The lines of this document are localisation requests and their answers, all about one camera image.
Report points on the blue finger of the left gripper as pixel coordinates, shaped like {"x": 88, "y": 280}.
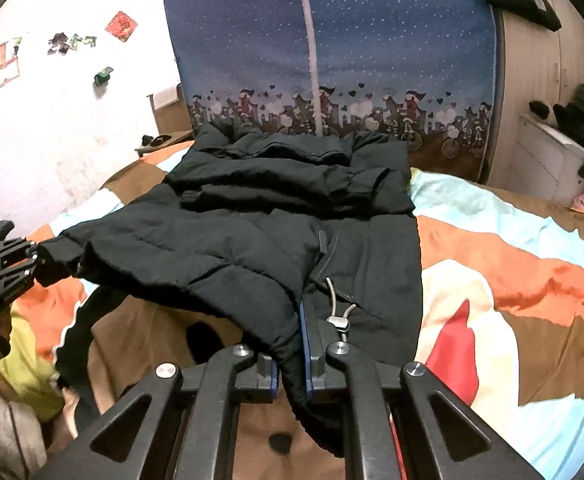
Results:
{"x": 18, "y": 255}
{"x": 15, "y": 281}

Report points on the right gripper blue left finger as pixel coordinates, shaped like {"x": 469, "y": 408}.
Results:
{"x": 175, "y": 424}

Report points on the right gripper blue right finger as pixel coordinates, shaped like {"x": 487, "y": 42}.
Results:
{"x": 401, "y": 422}

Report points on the dark green padded coat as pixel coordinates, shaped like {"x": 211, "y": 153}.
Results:
{"x": 251, "y": 226}

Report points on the small wooden side table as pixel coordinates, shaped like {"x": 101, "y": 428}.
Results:
{"x": 176, "y": 138}

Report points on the colourful patchwork bed cover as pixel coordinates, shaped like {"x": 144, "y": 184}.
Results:
{"x": 502, "y": 326}

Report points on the black items on table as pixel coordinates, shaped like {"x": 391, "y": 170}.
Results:
{"x": 155, "y": 141}

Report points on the white drawer cabinet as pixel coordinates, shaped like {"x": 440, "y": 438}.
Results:
{"x": 545, "y": 163}

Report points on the blue fabric wardrobe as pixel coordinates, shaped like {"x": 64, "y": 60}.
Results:
{"x": 422, "y": 71}

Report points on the tall wooden wardrobe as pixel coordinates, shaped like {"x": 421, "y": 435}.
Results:
{"x": 534, "y": 64}

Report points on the green wall hook ornament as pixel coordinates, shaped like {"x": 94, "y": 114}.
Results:
{"x": 103, "y": 76}

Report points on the red paper wall decoration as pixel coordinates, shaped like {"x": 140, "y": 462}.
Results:
{"x": 121, "y": 26}

